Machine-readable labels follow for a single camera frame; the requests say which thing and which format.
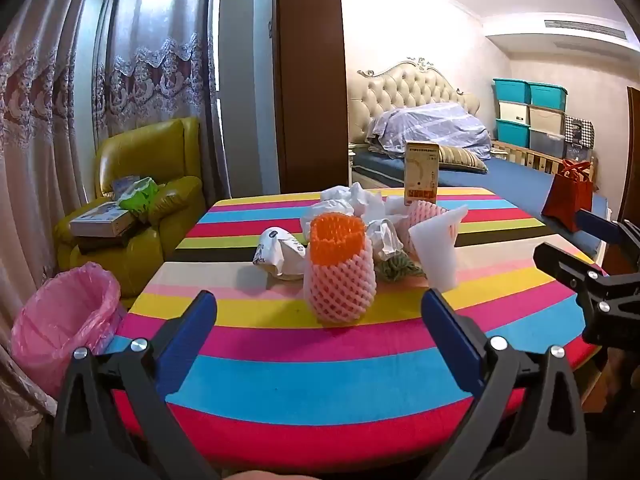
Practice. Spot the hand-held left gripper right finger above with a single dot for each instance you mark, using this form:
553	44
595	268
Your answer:
452	335

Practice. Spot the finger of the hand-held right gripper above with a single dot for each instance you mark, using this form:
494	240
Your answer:
565	265
589	220

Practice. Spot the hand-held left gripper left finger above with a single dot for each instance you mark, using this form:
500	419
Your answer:
187	340

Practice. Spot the white foam sheet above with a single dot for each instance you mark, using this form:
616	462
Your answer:
435	260

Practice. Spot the orange foam fruit net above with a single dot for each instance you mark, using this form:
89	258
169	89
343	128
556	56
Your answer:
340	285

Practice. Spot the bin with pink bag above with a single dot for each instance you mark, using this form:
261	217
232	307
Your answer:
55	320

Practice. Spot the yellow medicine box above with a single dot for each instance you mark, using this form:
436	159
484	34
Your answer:
422	175

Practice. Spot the red gift bag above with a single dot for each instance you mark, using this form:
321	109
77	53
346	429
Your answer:
570	195

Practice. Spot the brown wooden door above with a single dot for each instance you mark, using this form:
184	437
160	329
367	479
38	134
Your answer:
632	160

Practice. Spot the blue bed mattress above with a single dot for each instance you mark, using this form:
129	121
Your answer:
510	185

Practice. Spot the green mesh bag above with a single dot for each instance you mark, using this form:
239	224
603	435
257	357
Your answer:
397	267

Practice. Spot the grey storage box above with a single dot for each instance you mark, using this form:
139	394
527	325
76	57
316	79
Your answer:
545	141

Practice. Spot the houndstooth bag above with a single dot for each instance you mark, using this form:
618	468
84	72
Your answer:
580	130

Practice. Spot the beige storage box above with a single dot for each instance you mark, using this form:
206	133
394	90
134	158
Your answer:
546	119
514	112

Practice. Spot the teal storage box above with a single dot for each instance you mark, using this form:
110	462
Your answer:
512	132
511	89
547	95

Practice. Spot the clear plastic bag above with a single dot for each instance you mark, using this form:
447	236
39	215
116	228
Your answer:
385	240

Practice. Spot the striped tablecloth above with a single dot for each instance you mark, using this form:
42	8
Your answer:
300	375

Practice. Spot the white printed plastic bag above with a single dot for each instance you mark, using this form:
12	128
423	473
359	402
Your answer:
277	255

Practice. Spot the pink foam fruit net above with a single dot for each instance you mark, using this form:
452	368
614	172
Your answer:
424	214

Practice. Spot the yellow leather armchair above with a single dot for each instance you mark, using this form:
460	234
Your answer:
180	200

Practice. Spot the striped pillow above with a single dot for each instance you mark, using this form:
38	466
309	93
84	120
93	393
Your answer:
462	158

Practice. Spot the flat white cardboard box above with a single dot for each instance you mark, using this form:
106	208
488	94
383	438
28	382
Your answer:
100	220

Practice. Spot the green packet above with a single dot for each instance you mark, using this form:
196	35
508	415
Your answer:
140	195

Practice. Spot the crumpled white plastic wrappers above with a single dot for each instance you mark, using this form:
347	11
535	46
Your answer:
365	200

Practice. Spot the light blue packet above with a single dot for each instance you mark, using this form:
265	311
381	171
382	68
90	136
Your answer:
122	185

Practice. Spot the light blue duvet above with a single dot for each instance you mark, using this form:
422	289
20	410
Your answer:
430	127

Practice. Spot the air vent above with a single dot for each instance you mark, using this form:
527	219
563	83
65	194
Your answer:
585	29

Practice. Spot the tufted cream headboard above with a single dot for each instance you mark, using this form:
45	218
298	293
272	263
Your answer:
405	85

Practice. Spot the pink lace curtain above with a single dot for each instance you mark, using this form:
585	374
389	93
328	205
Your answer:
155	60
30	85

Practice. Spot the dark wooden partition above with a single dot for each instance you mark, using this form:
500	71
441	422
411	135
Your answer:
310	75

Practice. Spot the wooden crib rail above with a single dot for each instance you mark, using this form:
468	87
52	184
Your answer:
530	156

